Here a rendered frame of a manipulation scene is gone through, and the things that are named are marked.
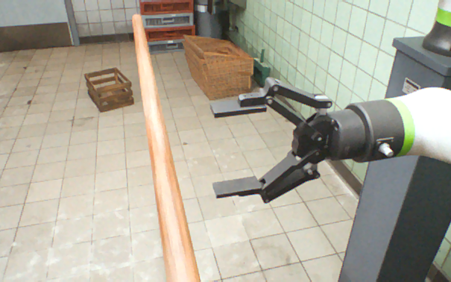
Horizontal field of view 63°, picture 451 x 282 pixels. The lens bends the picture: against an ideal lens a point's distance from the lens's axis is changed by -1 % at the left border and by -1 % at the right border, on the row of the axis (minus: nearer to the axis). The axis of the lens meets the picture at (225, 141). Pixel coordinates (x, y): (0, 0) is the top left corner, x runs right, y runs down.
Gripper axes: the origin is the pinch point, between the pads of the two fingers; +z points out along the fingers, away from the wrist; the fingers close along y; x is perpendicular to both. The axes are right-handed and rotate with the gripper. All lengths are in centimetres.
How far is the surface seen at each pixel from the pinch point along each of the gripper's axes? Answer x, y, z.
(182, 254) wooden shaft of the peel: -18.7, -2.4, 8.0
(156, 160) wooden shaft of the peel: -2.5, -1.9, 9.0
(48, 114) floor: 259, 120, 91
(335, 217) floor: 90, 120, -86
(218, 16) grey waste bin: 398, 86, -89
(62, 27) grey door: 446, 98, 96
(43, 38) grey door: 446, 109, 121
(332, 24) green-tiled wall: 166, 34, -108
